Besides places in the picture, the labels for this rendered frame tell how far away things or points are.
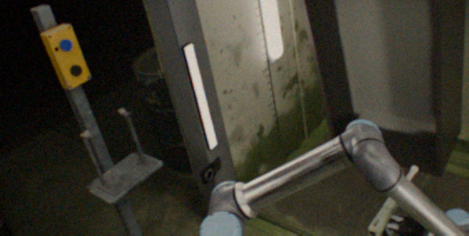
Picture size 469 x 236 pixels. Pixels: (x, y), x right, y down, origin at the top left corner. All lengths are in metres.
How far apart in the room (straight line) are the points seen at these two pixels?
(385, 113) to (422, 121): 0.22
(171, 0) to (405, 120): 1.51
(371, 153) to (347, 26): 1.11
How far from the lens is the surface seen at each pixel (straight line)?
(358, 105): 2.83
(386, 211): 2.12
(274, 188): 1.67
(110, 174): 2.29
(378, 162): 1.49
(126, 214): 2.50
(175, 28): 2.15
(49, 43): 1.96
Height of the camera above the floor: 2.05
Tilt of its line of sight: 29 degrees down
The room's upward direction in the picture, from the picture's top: 12 degrees counter-clockwise
